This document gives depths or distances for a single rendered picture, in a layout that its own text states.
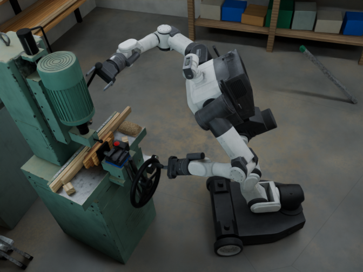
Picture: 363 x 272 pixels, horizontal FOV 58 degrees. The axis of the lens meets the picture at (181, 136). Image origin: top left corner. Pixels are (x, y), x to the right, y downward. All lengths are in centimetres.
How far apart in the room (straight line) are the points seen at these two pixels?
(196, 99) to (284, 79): 248
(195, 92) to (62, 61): 59
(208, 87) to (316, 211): 159
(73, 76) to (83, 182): 58
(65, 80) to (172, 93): 226
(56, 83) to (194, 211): 157
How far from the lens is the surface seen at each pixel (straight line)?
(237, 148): 138
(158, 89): 369
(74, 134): 180
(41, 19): 420
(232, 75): 146
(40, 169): 209
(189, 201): 267
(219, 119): 136
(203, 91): 147
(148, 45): 183
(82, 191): 175
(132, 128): 193
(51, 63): 152
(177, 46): 181
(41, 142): 194
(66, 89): 151
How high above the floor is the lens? 226
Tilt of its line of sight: 46 degrees down
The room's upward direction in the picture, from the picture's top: 5 degrees counter-clockwise
